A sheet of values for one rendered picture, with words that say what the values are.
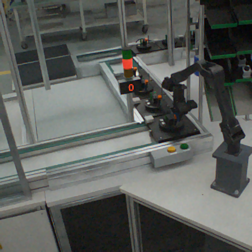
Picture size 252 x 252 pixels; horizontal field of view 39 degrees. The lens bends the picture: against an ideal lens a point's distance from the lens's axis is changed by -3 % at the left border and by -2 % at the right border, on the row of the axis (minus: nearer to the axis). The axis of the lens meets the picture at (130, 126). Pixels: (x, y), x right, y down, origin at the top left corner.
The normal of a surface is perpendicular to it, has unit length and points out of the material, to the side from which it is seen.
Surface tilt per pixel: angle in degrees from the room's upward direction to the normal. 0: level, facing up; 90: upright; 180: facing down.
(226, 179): 90
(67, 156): 0
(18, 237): 90
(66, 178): 90
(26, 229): 90
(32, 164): 0
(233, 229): 0
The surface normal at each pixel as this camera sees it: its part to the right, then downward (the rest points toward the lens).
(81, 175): 0.28, 0.47
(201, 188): -0.08, -0.85
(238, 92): 0.02, -0.25
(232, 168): -0.60, 0.45
